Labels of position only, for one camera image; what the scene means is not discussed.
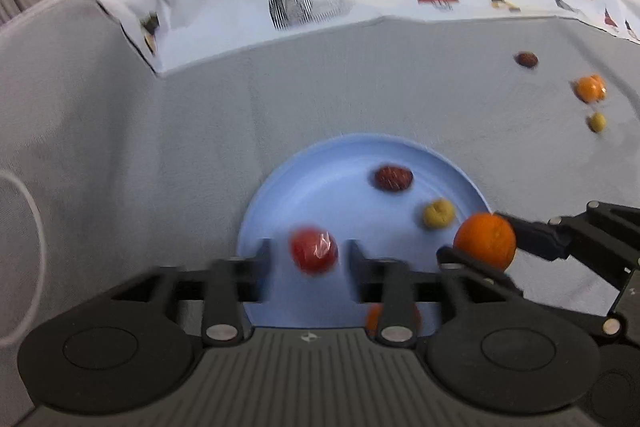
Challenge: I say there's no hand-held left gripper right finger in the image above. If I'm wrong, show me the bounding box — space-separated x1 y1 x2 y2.
347 239 472 349

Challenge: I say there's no blue plate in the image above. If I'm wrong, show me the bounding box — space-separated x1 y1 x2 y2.
236 133 496 329

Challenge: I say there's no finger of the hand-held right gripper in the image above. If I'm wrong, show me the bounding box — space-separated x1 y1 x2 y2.
436 246 627 341
492 201 640 279

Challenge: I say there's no white charging cable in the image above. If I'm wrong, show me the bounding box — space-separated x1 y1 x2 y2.
0 170 48 348

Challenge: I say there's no red fruit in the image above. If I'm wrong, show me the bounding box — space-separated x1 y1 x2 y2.
290 227 340 276

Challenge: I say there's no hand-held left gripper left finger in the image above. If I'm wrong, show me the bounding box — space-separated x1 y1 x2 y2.
107 238 272 349

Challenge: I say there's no small orange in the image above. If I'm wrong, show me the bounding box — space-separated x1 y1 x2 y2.
573 75 607 103
365 302 422 338
453 213 517 271

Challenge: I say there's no grey bed sheet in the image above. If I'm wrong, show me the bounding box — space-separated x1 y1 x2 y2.
0 0 640 427

